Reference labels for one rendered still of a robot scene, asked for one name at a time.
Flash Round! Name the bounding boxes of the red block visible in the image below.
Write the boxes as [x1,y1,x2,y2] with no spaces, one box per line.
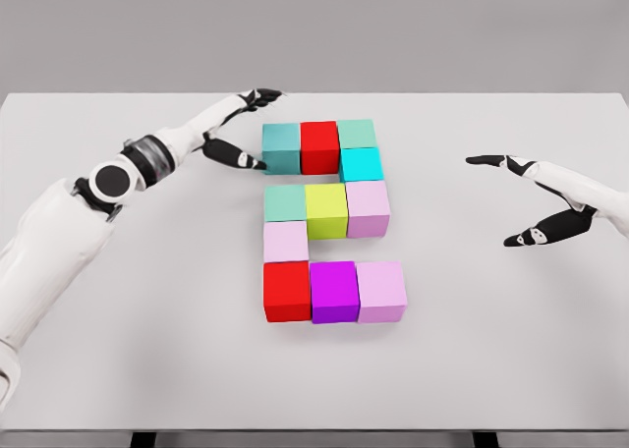
[300,120,342,176]
[262,260,314,324]

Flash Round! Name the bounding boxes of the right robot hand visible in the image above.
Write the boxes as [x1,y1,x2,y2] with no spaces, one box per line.
[465,153,611,249]

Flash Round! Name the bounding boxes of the dark teal block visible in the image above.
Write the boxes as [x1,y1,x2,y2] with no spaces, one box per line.
[261,122,303,177]

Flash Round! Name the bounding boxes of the mint green block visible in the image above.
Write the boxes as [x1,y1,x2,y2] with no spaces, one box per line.
[263,184,309,224]
[336,118,379,151]

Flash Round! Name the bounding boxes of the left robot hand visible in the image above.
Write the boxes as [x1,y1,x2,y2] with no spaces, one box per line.
[198,87,286,172]

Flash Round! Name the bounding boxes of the pale pink block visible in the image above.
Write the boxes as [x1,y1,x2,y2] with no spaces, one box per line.
[262,219,312,264]

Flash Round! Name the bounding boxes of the yellow block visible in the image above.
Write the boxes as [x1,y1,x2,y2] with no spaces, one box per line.
[304,182,350,241]

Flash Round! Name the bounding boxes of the cyan block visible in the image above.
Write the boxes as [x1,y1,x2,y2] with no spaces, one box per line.
[339,146,386,184]

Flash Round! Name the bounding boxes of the purple block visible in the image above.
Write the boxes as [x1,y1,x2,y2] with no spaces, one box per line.
[309,259,362,325]

